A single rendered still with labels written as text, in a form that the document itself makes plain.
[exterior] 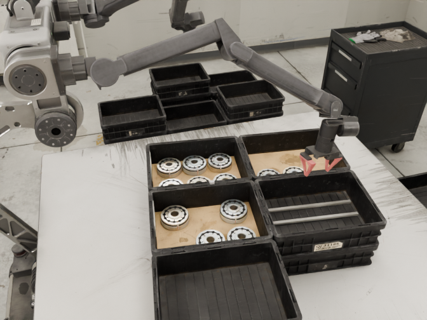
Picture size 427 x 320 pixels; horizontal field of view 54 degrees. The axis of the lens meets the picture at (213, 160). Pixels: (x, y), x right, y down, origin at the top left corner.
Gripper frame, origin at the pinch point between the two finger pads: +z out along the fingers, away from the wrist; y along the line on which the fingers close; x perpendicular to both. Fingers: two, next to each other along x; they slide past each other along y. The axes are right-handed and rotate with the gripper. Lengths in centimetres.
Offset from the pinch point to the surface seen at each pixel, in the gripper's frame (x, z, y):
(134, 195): 54, 37, -49
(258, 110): 115, 36, 56
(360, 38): 113, -10, 128
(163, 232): 16, 26, -51
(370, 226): -22.6, 9.7, 7.4
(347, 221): -10.2, 18.5, 11.9
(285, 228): -2.8, 21.4, -10.6
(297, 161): 27.7, 15.8, 16.4
